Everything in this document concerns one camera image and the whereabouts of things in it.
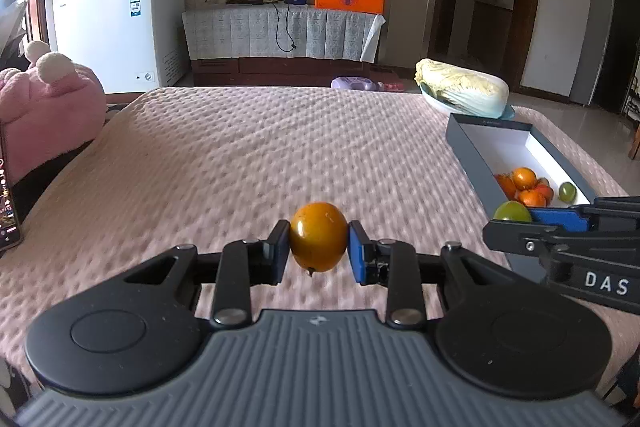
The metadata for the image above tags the grey refrigerator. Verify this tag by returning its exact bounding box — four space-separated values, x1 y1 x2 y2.
570 0 615 106

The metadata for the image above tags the small green tomato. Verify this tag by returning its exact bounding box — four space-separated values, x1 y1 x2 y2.
492 200 533 223

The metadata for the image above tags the grey white cardboard box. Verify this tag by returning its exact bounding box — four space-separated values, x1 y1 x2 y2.
446 114 597 283

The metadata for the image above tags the pink quilted tablecloth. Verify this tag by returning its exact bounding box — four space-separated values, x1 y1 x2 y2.
0 85 640 398

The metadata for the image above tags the yellow orange tomato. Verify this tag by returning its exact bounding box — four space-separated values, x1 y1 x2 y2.
511 167 538 192

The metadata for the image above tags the cabinet with white cloth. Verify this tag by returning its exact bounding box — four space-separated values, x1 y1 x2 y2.
182 3 385 87

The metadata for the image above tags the white chest freezer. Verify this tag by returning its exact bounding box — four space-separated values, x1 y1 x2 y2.
52 0 189 94

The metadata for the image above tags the black hanging cable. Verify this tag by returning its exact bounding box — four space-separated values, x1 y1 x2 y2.
272 4 298 54

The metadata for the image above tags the small red apple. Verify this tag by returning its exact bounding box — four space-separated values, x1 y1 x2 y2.
535 183 554 206

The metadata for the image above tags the orange mandarin with stem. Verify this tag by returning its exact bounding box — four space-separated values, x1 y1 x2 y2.
518 188 548 208

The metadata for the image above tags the napa cabbage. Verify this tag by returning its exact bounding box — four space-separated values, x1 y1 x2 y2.
414 58 510 118

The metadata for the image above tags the pink plush toy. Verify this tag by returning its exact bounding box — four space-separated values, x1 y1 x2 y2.
1 41 106 185

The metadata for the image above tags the purple plastic object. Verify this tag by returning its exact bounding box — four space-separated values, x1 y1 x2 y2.
330 76 380 91

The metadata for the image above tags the large orange mandarin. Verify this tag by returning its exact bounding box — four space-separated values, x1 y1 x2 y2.
495 173 518 200

